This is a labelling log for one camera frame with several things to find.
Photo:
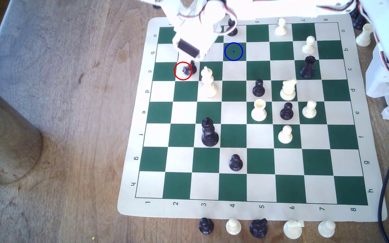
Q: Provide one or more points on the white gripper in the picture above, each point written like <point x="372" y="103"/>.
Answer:
<point x="188" y="48"/>

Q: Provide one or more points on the black knight chess piece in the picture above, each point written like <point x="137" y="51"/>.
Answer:
<point x="258" y="229"/>
<point x="189" y="70"/>

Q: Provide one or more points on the white bishop chess piece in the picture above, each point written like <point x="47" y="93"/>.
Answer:
<point x="208" y="86"/>

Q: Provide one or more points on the black king chess piece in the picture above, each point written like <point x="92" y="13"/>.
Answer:
<point x="209" y="136"/>

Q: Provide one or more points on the white rook chess piece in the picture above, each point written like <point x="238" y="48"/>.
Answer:
<point x="258" y="113"/>
<point x="364" y="37"/>

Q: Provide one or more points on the white pawn chess piece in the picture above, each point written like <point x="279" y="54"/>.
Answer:
<point x="308" y="47"/>
<point x="326" y="229"/>
<point x="309" y="111"/>
<point x="281" y="28"/>
<point x="233" y="227"/>
<point x="285" y="136"/>

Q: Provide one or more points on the white knight chess piece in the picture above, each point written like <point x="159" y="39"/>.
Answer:
<point x="288" y="91"/>
<point x="293" y="230"/>

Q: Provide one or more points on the black rook chess piece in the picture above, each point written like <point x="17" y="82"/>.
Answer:
<point x="308" y="69"/>

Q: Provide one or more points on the green white chess mat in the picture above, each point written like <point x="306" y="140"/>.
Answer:
<point x="235" y="189"/>

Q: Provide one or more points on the black bishop chess piece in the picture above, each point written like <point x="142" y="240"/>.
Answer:
<point x="359" y="23"/>

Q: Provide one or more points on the round wooden post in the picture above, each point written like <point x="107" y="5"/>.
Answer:
<point x="2" y="141"/>

